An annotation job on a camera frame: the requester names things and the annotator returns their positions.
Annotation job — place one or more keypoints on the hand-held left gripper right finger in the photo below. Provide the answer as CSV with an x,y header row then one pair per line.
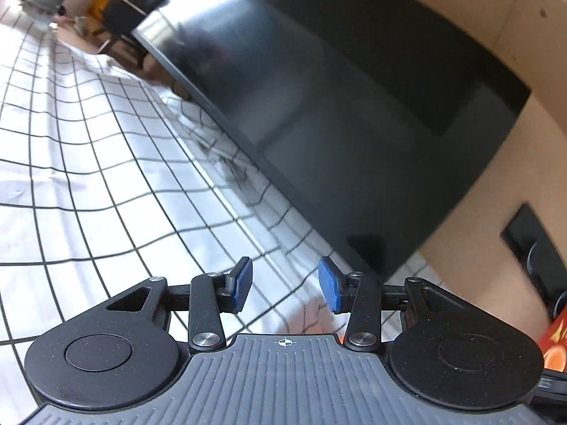
x,y
328,285

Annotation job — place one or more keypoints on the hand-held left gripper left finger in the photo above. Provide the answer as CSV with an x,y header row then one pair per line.
x,y
242,285

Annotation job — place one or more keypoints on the black flat screen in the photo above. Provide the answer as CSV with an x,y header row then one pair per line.
x,y
332,119

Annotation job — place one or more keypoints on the white checked tablecloth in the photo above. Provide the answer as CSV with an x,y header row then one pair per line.
x,y
88,186

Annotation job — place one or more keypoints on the black rectangular panel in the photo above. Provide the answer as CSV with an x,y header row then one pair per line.
x,y
529,248

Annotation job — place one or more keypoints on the red printed carton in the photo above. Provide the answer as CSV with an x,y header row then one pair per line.
x,y
556,345

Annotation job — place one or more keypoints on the dark chair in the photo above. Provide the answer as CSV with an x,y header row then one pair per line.
x,y
133,4

